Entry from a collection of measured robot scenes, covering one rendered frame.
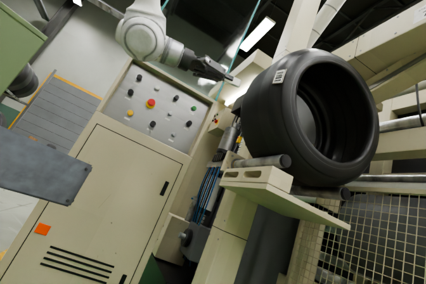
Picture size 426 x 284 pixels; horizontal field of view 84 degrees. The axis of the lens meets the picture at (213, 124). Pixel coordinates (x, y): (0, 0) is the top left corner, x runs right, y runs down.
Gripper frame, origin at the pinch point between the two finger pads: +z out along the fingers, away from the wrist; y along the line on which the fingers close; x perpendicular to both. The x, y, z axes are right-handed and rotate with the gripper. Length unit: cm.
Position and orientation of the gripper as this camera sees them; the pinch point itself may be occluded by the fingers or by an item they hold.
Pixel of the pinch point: (231, 80)
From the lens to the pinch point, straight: 89.7
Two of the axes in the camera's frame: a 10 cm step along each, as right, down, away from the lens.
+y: -3.8, 2.0, 9.0
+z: 8.9, 3.4, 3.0
